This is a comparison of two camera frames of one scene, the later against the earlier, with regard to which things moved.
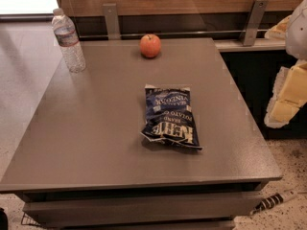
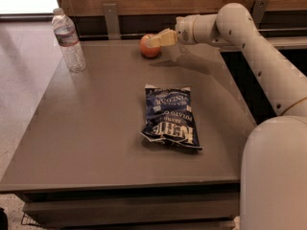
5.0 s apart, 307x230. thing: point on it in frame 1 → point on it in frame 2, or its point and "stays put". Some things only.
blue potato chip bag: x=168 y=117 stays put
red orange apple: x=150 y=46 stays put
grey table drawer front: x=95 y=209 stays put
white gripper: x=297 y=33 → x=184 y=30
